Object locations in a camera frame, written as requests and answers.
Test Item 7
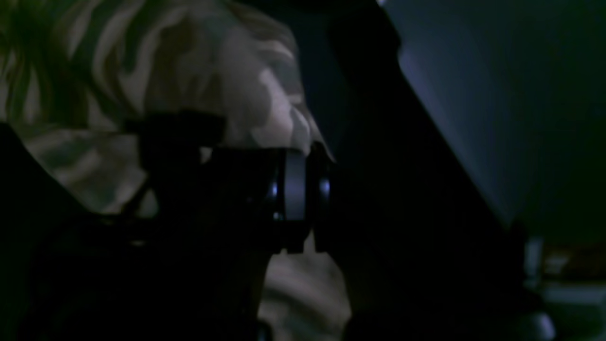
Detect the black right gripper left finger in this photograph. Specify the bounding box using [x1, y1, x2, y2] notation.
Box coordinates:
[0, 111, 285, 341]

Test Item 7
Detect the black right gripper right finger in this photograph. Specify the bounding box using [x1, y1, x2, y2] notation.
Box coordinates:
[286, 14, 558, 341]

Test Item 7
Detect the camouflage t-shirt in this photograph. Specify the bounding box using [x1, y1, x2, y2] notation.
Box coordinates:
[0, 0, 353, 341]

